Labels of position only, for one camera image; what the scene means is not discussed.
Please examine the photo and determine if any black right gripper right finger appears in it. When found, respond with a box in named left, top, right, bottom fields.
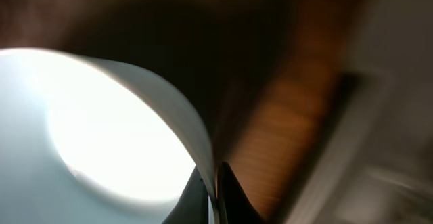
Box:
left=217, top=162, right=264, bottom=224

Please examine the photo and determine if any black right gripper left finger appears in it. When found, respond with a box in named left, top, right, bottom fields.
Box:
left=163, top=168, right=208, bottom=224

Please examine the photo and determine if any light blue small bowl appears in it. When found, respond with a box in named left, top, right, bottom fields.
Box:
left=1, top=48, right=219, bottom=223

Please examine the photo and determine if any grey plastic dishwasher rack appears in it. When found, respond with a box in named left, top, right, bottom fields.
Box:
left=281, top=0, right=432, bottom=223

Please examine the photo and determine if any dark brown serving tray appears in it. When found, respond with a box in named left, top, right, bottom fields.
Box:
left=62, top=0, right=291, bottom=159

